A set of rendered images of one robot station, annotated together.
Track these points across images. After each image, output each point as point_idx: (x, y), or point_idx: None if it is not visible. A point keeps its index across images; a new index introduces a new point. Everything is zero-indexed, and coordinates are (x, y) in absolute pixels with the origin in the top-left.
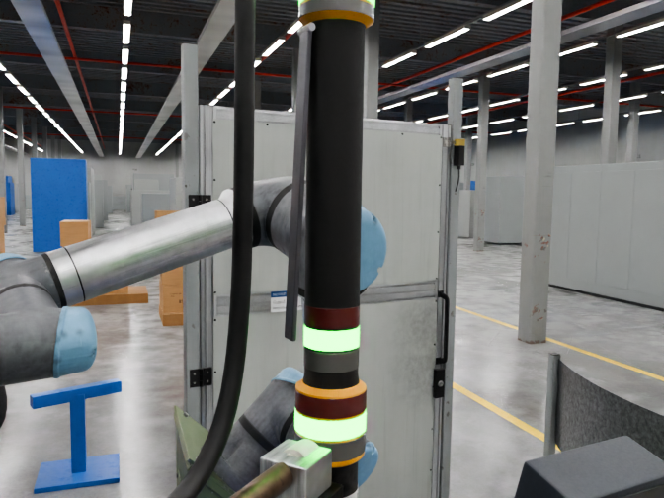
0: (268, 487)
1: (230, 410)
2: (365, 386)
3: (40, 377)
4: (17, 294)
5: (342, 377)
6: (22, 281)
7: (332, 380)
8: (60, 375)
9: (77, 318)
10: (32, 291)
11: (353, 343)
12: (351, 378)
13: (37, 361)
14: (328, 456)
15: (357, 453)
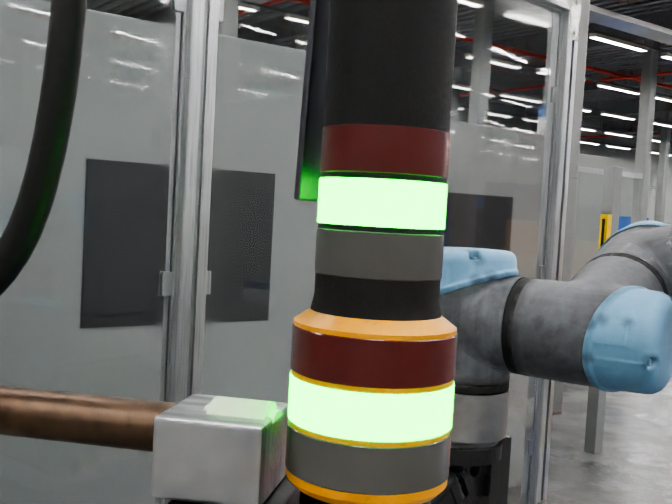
0: (92, 409)
1: (8, 229)
2: (392, 333)
3: (573, 379)
4: (596, 263)
5: (329, 288)
6: (623, 250)
7: (317, 291)
8: (607, 388)
9: (634, 303)
10: (618, 263)
11: (357, 211)
12: (350, 297)
13: (560, 349)
14: (242, 434)
15: (331, 478)
